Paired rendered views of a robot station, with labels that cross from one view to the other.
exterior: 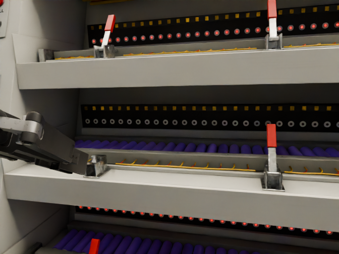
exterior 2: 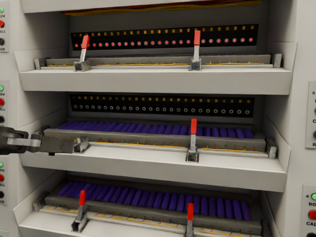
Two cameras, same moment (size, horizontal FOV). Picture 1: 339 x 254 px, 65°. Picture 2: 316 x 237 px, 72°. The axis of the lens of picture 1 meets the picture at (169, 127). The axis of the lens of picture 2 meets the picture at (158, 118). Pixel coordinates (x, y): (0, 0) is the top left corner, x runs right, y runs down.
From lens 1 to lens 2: 0.13 m
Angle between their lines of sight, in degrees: 9
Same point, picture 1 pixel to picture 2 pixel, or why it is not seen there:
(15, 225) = (30, 182)
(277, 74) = (196, 87)
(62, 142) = (54, 142)
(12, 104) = (19, 102)
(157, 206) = (121, 171)
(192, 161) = (146, 140)
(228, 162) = (168, 141)
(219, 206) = (159, 172)
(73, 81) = (61, 87)
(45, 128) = (43, 139)
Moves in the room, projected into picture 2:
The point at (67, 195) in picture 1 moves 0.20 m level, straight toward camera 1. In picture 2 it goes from (62, 164) to (59, 196)
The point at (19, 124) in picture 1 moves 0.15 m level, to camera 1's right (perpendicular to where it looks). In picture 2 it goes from (27, 141) to (137, 144)
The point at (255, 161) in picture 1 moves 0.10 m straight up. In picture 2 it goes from (185, 140) to (187, 98)
